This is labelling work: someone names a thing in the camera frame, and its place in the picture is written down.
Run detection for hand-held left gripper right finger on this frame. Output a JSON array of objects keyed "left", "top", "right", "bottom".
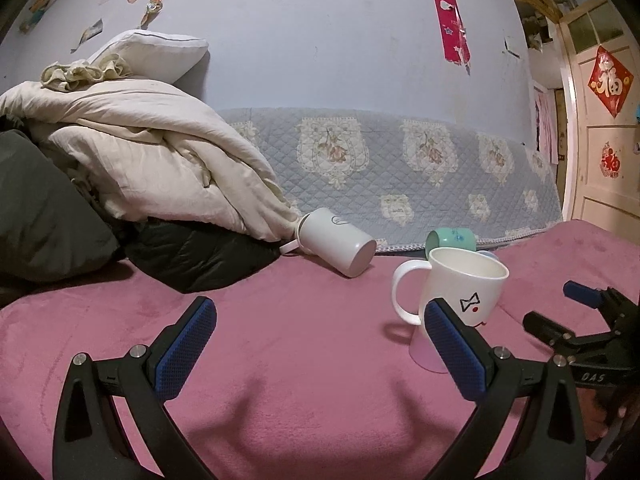
[{"left": 424, "top": 297, "right": 588, "bottom": 480}]

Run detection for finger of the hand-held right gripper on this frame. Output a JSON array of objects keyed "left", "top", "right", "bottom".
[
  {"left": 522, "top": 311, "right": 577, "bottom": 357},
  {"left": 563, "top": 280, "right": 613, "bottom": 311}
]

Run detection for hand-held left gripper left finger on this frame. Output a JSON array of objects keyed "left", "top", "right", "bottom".
[{"left": 52, "top": 297, "right": 218, "bottom": 480}]

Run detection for plain white cup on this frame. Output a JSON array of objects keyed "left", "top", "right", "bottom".
[{"left": 279, "top": 207, "right": 377, "bottom": 278}]

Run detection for green cup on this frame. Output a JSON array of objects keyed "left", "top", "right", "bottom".
[{"left": 425, "top": 227, "right": 477, "bottom": 261}]

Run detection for white mug with bow print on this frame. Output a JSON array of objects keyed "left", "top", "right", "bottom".
[{"left": 391, "top": 247, "right": 510, "bottom": 333}]

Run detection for black puffy jacket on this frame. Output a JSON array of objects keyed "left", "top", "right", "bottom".
[{"left": 122, "top": 219, "right": 282, "bottom": 295}]

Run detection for pink fleece blanket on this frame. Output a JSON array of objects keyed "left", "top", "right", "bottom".
[{"left": 0, "top": 219, "right": 640, "bottom": 480}]

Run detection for cream wooden door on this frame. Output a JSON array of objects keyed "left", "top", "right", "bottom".
[{"left": 556, "top": 0, "right": 640, "bottom": 233}]

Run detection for small red door sticker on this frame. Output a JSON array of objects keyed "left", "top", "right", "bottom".
[{"left": 599, "top": 142, "right": 622, "bottom": 179}]

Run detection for dark green cushion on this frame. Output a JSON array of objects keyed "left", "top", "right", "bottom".
[{"left": 0, "top": 129, "right": 122, "bottom": 282}]

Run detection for cream quilt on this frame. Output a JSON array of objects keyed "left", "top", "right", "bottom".
[{"left": 0, "top": 77, "right": 302, "bottom": 242}]

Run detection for blue quilted floral bedcover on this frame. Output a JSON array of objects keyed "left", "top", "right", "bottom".
[{"left": 215, "top": 107, "right": 564, "bottom": 254}]

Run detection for red diamond paper decoration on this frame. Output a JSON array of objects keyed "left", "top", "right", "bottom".
[{"left": 588, "top": 44, "right": 635, "bottom": 119}]

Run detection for cream ruffled cloth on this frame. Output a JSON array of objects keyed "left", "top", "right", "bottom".
[{"left": 41, "top": 55, "right": 132, "bottom": 92}]

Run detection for white pillow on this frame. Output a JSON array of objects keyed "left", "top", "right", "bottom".
[{"left": 89, "top": 30, "right": 210, "bottom": 86}]

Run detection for red paper banner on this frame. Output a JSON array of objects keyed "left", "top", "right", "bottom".
[{"left": 423, "top": 0, "right": 472, "bottom": 75}]

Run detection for pink wall poster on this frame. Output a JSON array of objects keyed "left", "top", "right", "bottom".
[{"left": 532, "top": 80, "right": 559, "bottom": 165}]

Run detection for grey wall pipes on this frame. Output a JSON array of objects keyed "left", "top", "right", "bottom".
[{"left": 519, "top": 0, "right": 577, "bottom": 52}]

